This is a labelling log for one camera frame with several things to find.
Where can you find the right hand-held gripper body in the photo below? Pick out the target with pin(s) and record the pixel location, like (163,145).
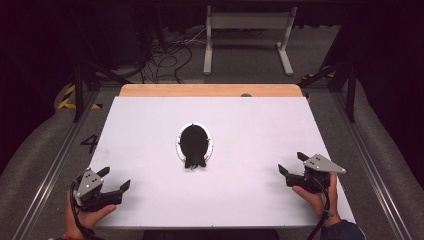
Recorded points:
(320,165)

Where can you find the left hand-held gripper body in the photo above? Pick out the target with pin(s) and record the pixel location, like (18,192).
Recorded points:
(87,186)

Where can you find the person's left hand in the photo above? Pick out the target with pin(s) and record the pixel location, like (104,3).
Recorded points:
(87,218)

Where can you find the person's right hand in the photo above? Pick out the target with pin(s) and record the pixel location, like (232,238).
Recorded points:
(316,201)

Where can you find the white board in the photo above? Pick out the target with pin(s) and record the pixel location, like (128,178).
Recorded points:
(250,133)

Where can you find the black metal stand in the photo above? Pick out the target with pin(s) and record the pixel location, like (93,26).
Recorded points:
(350,93)
(78,90)

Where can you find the yellow black hazard tape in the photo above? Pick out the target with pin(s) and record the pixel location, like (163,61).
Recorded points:
(68,100)
(316,75)

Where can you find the wooden table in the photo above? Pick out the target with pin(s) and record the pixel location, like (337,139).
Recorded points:
(186,90)

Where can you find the white metal stand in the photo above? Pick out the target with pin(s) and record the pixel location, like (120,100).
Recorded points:
(250,20)

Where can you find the aluminium floor rail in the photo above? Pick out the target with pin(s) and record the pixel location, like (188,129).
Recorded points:
(56,163)
(370,163)

